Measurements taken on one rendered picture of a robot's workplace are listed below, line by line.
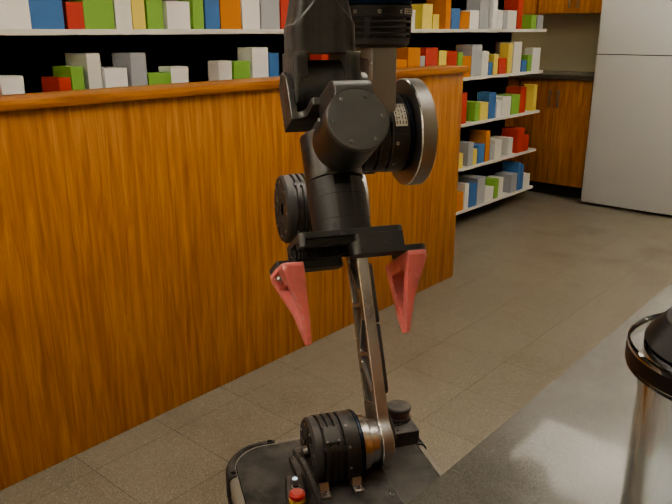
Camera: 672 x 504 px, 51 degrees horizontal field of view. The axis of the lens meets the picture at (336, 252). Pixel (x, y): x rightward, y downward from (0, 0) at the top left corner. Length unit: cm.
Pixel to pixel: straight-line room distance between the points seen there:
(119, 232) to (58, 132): 37
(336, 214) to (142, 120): 172
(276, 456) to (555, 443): 129
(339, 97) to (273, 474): 138
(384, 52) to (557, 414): 73
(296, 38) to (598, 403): 49
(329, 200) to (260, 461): 134
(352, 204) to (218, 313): 204
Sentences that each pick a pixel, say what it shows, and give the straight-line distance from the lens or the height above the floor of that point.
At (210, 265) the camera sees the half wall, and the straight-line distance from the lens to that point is 260.
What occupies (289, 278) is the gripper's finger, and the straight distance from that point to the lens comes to 63.
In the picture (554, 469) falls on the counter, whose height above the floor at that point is 94.
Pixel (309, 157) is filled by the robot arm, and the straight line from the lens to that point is 68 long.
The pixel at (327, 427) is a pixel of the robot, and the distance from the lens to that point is 172.
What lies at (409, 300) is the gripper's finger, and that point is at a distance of 67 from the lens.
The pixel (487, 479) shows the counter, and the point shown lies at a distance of 67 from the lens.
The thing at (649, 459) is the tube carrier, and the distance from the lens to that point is 41.
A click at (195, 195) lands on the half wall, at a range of 250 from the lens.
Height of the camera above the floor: 132
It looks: 18 degrees down
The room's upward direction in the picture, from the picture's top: straight up
